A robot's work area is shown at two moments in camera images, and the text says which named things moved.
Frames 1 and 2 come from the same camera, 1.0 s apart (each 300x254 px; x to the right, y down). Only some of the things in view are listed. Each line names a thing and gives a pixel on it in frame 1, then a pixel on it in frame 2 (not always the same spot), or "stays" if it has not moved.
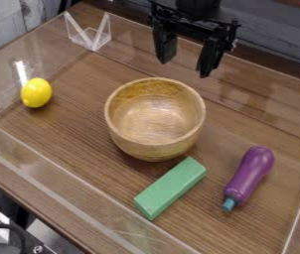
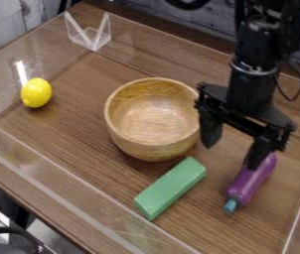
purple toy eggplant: (256, 164) stays
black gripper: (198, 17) to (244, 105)
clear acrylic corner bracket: (88, 37) stays
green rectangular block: (158, 197) stays
